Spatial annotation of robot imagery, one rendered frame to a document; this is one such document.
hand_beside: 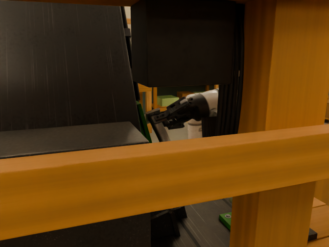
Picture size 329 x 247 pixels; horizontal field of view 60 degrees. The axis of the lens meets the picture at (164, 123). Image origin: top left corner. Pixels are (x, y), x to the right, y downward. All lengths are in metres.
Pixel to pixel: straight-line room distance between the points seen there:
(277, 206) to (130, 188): 0.33
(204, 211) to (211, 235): 0.13
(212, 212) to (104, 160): 0.66
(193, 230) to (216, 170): 0.48
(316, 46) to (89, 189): 0.45
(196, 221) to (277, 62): 0.58
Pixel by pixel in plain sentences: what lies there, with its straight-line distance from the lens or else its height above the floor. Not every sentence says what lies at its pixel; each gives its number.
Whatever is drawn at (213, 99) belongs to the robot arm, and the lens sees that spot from 0.81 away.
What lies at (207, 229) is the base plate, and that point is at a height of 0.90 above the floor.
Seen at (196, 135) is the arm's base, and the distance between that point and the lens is 1.51.
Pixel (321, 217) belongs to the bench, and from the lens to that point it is 1.12.
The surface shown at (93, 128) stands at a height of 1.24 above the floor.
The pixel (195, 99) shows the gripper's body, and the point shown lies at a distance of 0.80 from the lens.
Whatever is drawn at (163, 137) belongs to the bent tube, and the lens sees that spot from 0.76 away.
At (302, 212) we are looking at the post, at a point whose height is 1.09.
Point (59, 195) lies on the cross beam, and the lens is 0.40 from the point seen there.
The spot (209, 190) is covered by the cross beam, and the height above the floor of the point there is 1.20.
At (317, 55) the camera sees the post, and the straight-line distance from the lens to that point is 0.59.
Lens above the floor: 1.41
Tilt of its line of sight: 14 degrees down
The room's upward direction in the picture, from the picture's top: straight up
